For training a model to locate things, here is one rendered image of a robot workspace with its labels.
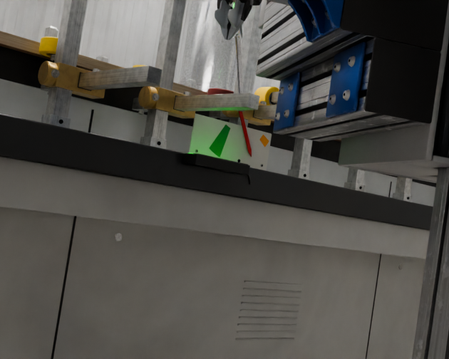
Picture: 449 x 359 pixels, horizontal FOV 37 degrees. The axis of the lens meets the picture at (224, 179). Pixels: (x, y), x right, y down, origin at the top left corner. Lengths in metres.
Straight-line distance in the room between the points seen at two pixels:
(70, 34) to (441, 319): 0.95
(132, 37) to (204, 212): 8.80
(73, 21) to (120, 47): 8.76
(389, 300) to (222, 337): 0.82
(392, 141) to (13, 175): 0.80
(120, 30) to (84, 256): 8.65
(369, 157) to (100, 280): 0.98
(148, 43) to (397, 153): 9.72
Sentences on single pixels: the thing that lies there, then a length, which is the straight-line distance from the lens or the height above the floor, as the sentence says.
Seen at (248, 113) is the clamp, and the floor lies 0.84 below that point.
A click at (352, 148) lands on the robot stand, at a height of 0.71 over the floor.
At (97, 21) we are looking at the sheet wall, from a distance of 10.06.
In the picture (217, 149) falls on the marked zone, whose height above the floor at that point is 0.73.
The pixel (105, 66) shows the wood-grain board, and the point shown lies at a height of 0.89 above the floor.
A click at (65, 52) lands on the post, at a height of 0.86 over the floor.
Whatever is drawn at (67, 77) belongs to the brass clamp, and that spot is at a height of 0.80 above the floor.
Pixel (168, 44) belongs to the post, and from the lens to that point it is 1.61.
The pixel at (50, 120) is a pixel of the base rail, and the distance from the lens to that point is 1.44.
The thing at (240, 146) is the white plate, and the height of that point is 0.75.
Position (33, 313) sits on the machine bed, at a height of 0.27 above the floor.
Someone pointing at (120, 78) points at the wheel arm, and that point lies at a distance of 1.33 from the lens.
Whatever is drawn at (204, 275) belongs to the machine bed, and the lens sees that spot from 1.99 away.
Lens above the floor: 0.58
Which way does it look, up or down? 3 degrees up
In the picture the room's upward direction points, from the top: 9 degrees clockwise
